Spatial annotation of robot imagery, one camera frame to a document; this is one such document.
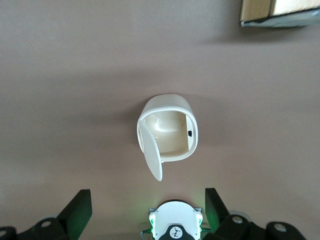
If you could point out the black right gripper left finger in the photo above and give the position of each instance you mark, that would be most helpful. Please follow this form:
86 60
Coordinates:
77 212

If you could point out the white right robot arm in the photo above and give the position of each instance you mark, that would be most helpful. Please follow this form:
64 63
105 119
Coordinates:
175 215

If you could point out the tan box with grey wrap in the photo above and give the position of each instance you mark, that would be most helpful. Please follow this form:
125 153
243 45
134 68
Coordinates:
280 12

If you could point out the white plastic trash can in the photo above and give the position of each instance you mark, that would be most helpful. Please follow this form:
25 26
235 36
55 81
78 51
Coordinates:
172 102

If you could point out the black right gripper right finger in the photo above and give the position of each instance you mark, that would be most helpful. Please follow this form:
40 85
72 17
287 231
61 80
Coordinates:
216 212

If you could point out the white trash can lid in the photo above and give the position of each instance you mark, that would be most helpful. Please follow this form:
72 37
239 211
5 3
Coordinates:
151 152

